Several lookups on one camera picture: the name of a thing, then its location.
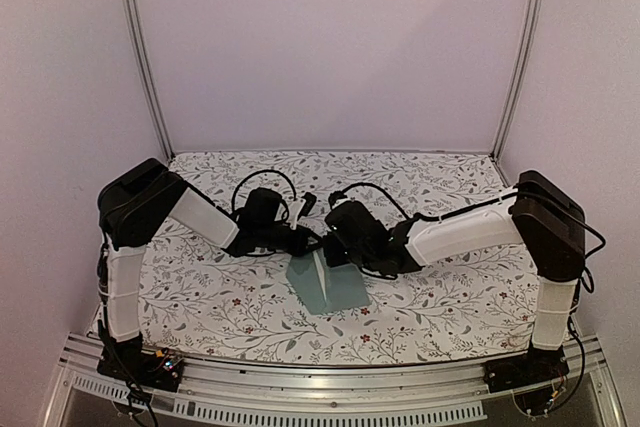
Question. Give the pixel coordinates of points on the beige letter paper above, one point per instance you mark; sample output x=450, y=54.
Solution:
x=321, y=270

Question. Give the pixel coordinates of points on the teal envelope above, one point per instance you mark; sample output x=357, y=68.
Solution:
x=345, y=286

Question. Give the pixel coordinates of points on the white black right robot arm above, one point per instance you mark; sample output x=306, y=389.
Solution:
x=534, y=213

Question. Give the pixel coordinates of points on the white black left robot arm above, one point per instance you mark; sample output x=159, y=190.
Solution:
x=133, y=207

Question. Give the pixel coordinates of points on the floral patterned table mat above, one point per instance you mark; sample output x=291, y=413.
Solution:
x=195, y=298

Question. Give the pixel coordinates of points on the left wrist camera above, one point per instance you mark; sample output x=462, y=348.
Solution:
x=301, y=207

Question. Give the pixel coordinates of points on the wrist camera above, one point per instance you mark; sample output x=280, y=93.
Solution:
x=337, y=198
x=301, y=207

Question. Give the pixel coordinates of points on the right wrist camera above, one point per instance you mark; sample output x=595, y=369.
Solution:
x=337, y=198

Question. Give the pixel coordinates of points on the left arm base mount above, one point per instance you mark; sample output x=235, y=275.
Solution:
x=162, y=370

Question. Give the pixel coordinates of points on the aluminium front rail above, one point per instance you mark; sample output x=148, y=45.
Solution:
x=229, y=392

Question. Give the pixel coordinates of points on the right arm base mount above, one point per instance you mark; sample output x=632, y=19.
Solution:
x=532, y=367

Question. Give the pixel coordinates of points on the left aluminium frame post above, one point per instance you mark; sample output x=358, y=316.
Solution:
x=136, y=34

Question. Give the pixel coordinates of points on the aluminium frame post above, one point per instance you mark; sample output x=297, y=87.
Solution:
x=526, y=43
x=136, y=34

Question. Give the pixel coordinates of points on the right aluminium frame post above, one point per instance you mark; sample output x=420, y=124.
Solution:
x=526, y=43

